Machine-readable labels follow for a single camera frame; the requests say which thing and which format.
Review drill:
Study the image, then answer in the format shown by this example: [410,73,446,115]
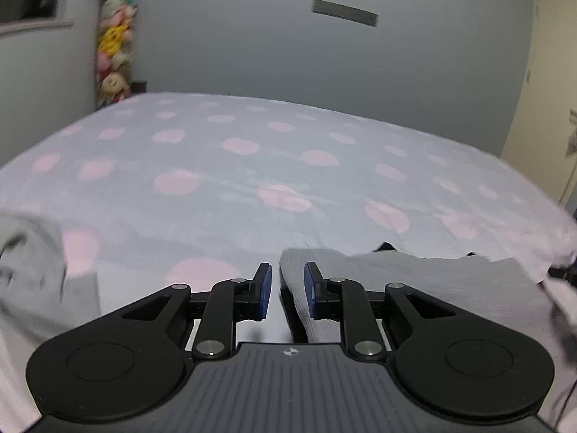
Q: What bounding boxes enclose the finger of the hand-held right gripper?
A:
[547,253,577,289]

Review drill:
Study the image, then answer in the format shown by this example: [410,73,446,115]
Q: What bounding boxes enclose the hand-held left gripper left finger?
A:
[122,262,273,362]

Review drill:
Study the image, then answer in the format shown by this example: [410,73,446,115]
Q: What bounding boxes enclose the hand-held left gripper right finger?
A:
[303,262,456,362]

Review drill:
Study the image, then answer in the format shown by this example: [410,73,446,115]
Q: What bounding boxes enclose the grey shirt with black sleeves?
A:
[278,241,557,346]

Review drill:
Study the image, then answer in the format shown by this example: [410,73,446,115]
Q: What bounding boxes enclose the light grey garment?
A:
[0,212,102,330]

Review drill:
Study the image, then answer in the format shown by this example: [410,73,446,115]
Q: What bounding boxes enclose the polka dot bed sheet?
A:
[0,91,577,433]

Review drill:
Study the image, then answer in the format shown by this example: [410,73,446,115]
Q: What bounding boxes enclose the grey hanging object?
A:
[565,110,577,158]

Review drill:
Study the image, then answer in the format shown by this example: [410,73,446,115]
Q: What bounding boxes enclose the cream door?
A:
[500,0,577,208]

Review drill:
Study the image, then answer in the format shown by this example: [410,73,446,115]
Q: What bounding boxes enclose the clear tube of plush toys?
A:
[94,0,136,109]

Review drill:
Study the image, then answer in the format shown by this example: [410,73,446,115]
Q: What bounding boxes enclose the grey wall strip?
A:
[312,0,378,28]

